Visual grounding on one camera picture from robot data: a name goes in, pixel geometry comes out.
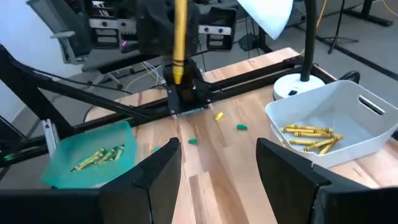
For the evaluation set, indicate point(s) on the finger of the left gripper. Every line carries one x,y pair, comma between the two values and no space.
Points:
219,29
109,31

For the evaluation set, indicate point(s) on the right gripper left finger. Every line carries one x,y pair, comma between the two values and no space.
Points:
133,199

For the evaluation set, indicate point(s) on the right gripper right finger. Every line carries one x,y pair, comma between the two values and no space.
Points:
298,193

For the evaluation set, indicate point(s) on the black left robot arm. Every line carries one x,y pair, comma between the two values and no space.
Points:
186,90

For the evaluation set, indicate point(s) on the grey desk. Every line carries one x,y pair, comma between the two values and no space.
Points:
118,60

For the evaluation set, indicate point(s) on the grey office chair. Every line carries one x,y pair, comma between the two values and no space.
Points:
62,28

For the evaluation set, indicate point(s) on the white gooseneck desk lamp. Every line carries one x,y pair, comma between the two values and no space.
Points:
270,15

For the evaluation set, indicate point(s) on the green plastic tray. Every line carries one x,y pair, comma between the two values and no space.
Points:
77,174

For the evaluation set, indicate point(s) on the black support beam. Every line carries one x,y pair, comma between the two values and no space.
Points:
46,90

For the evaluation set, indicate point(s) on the yellow crayon piece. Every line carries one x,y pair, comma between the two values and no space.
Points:
219,116

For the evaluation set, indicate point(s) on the white plastic bin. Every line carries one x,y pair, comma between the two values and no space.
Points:
342,105

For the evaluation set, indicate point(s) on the black tripod stand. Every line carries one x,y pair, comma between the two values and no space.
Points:
337,34

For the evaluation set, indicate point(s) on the black desk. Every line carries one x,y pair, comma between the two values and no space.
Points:
367,14

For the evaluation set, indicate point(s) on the silver bracket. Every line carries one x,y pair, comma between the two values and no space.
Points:
50,135

